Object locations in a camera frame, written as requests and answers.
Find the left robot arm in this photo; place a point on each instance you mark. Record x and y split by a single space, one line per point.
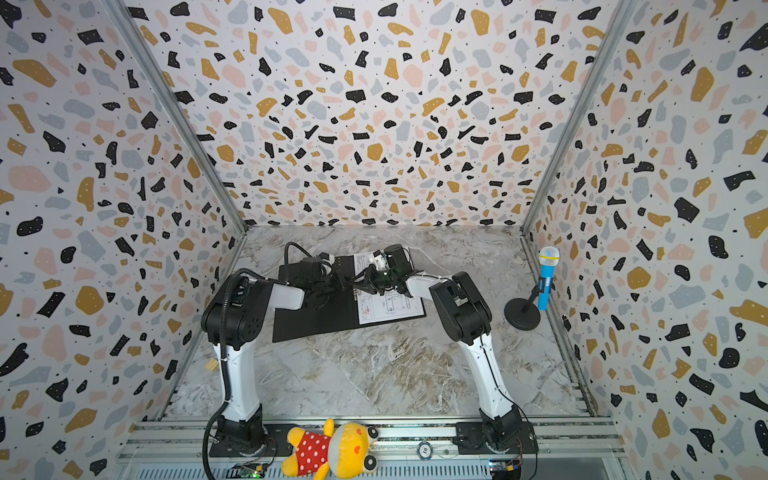
234 321

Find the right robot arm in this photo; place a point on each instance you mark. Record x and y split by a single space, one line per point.
465 317

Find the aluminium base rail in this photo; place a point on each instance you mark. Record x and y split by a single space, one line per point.
413 448

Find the yellow plush toy red dress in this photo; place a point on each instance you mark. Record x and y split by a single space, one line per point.
343 451

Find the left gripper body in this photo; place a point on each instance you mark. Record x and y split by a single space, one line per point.
335 277

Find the right circuit board with wires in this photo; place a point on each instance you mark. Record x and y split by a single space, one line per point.
505 469

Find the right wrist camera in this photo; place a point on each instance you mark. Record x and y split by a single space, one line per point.
379 260

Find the small wooden block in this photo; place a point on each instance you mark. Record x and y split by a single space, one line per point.
212 365

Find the paper with technical drawings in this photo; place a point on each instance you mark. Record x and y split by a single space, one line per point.
376 309

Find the blue toy microphone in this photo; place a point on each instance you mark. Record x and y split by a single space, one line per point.
549 258

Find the orange folder black inside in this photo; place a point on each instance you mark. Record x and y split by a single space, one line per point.
337 315

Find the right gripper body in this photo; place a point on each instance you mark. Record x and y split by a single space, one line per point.
379 280

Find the poker chip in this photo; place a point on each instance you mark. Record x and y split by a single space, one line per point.
425 451

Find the green circuit board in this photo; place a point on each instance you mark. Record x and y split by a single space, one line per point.
249 471

